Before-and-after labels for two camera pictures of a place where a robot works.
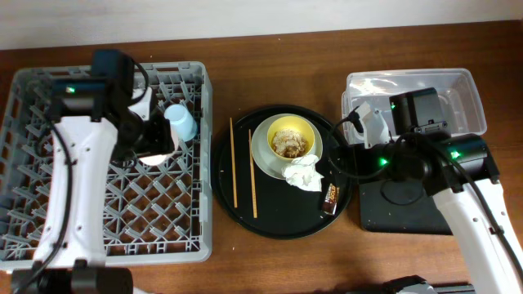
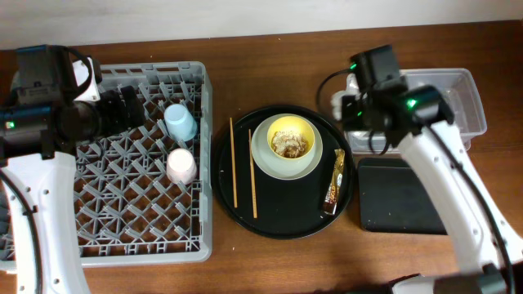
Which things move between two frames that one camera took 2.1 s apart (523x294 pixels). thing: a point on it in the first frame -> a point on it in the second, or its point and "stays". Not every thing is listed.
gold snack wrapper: [331, 201] stays
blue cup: [184, 122] stays
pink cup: [158, 159] -> [181, 167]
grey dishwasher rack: [156, 212] stays
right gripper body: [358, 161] -> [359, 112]
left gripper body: [159, 139] -> [123, 108]
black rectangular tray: [400, 206] stays
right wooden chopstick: [253, 185] stays
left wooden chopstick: [233, 166] stays
